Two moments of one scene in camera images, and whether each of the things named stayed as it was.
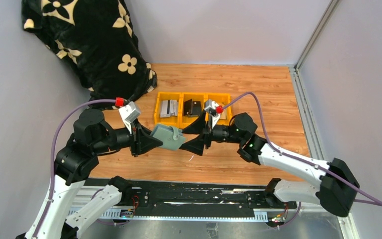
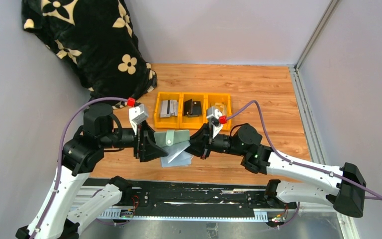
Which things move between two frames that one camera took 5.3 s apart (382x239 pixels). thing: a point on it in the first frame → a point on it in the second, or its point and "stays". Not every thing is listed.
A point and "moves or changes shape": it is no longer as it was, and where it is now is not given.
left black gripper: x=135 y=140 stays
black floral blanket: x=95 y=43 stays
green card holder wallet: x=171 y=137 moves or changes shape
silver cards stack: x=168 y=108 stays
